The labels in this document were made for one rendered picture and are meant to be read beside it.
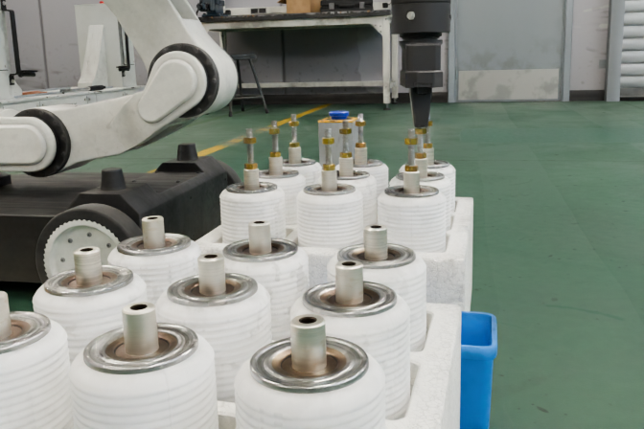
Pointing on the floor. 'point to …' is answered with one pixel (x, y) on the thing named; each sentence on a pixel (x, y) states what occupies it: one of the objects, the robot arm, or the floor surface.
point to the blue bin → (476, 368)
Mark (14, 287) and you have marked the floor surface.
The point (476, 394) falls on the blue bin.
